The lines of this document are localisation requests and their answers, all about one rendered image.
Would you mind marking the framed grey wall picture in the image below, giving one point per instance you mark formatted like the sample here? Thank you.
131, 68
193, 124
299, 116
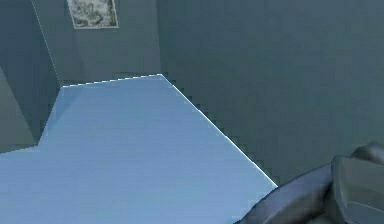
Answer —
93, 12

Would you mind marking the dark grey armchair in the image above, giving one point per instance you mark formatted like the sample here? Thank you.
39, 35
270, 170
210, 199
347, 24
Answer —
333, 193

